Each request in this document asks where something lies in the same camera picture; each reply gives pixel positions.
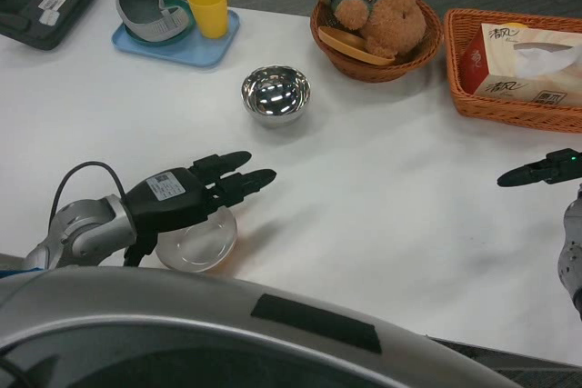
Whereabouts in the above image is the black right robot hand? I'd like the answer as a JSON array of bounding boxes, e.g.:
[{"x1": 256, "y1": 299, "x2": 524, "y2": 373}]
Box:
[{"x1": 497, "y1": 147, "x2": 582, "y2": 187}]

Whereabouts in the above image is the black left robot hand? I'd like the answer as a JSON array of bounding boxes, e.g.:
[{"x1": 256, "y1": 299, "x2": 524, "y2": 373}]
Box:
[{"x1": 121, "y1": 149, "x2": 277, "y2": 267}]

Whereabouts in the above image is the translucent plastic bowl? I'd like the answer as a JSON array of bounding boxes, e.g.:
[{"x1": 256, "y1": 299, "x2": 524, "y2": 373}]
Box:
[{"x1": 155, "y1": 208, "x2": 239, "y2": 274}]

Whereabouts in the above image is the shiny steel bowl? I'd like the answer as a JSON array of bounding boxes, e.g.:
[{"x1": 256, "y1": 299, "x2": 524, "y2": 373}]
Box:
[{"x1": 240, "y1": 65, "x2": 313, "y2": 130}]

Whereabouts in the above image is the rectangular wicker basket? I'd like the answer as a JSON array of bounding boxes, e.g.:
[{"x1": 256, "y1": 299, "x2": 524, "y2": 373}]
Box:
[{"x1": 443, "y1": 8, "x2": 582, "y2": 134}]

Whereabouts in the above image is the tissue box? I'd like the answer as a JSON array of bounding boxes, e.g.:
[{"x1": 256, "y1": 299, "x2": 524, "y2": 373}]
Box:
[{"x1": 458, "y1": 23, "x2": 582, "y2": 110}]

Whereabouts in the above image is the silver robot chest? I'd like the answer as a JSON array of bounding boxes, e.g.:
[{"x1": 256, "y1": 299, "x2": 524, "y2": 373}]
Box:
[{"x1": 0, "y1": 264, "x2": 501, "y2": 388}]

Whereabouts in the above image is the light blue tray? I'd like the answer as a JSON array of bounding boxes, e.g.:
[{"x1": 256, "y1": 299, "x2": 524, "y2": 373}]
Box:
[{"x1": 111, "y1": 8, "x2": 241, "y2": 69}]

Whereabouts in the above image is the round wicker basket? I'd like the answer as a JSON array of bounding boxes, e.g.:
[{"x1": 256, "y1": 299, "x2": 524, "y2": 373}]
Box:
[{"x1": 309, "y1": 0, "x2": 445, "y2": 84}]

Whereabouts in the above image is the grey shoe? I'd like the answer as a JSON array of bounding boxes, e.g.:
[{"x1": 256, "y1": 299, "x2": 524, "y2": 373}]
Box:
[{"x1": 115, "y1": 0, "x2": 191, "y2": 42}]

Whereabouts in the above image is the yellow plastic cup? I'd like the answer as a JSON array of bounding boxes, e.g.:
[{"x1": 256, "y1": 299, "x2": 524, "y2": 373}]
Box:
[{"x1": 186, "y1": 0, "x2": 228, "y2": 39}]

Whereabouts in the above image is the green plate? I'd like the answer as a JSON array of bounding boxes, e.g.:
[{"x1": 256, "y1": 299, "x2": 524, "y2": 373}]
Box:
[{"x1": 123, "y1": 0, "x2": 197, "y2": 47}]

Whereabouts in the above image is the brown teddy bear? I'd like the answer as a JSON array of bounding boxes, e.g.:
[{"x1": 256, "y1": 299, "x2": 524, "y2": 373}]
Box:
[{"x1": 310, "y1": 0, "x2": 427, "y2": 61}]

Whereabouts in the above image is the black equipment case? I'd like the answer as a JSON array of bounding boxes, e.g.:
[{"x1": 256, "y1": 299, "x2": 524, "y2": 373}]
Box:
[{"x1": 0, "y1": 0, "x2": 97, "y2": 52}]

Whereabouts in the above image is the orange wooden plate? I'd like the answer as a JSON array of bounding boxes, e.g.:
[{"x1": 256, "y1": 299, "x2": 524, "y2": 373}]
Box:
[{"x1": 317, "y1": 25, "x2": 396, "y2": 66}]

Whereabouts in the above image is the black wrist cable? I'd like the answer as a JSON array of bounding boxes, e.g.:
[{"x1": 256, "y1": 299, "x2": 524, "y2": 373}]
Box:
[{"x1": 50, "y1": 161, "x2": 126, "y2": 225}]

